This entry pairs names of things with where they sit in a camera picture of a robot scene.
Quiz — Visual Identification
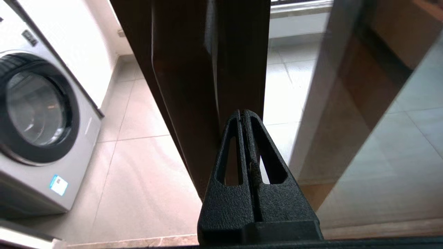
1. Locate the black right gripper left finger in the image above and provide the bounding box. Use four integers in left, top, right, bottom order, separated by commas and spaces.
197, 110, 255, 245

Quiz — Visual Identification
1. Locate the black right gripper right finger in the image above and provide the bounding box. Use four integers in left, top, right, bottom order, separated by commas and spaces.
242, 109, 320, 223

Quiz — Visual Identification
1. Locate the dark framed sliding glass door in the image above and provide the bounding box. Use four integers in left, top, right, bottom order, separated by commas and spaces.
110, 0, 443, 239

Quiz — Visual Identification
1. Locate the stone window sill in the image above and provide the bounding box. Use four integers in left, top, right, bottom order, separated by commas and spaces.
270, 0, 335, 19

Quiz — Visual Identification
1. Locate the white front-load washing machine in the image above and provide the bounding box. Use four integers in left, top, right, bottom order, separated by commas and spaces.
0, 0, 105, 214

